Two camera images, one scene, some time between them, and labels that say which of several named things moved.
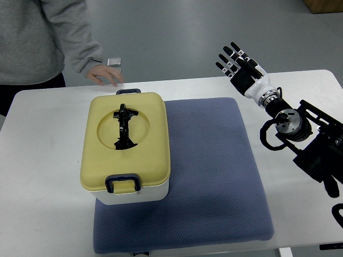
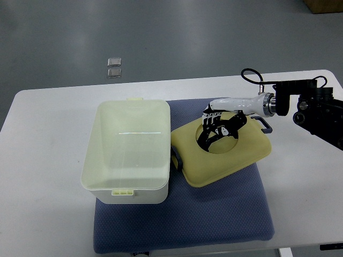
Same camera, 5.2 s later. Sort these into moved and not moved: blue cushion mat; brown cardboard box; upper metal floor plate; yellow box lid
Moved: yellow box lid
Not moved: brown cardboard box; upper metal floor plate; blue cushion mat
